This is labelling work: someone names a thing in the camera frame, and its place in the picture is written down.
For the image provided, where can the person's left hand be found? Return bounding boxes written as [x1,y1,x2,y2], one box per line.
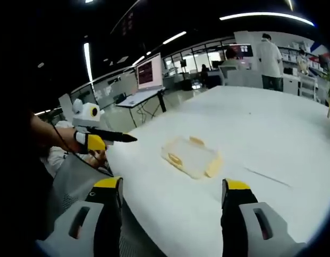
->
[86,149,108,168]

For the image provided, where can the dark computer monitor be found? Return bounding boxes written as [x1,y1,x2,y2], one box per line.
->
[229,43,254,58]

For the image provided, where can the clear plastic container with food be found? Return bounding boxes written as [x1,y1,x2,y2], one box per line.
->
[160,135,224,180]

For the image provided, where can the white slatted chair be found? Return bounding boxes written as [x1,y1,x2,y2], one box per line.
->
[298,73,319,102]

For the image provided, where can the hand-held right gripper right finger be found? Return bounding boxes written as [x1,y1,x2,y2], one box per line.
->
[220,178,308,257]

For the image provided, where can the white low cabinet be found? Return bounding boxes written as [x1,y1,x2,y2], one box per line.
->
[282,74,300,95]

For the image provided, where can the person's grey trousers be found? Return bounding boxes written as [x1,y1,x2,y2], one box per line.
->
[38,153,144,257]

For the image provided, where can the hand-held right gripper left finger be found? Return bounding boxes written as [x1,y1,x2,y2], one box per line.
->
[35,176,124,257]

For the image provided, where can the large display screen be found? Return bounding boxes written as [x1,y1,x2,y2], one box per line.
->
[135,52,165,91]

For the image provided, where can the white office chair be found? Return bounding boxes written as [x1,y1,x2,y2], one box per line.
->
[217,65,263,88]

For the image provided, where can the white folding desk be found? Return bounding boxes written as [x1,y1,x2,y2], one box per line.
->
[115,87,167,127]

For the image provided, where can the long ceiling light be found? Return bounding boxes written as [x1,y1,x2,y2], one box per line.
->
[219,11,315,27]
[162,31,187,46]
[83,42,94,82]

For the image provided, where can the white wall shelf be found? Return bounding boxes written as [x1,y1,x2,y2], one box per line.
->
[277,40,328,71]

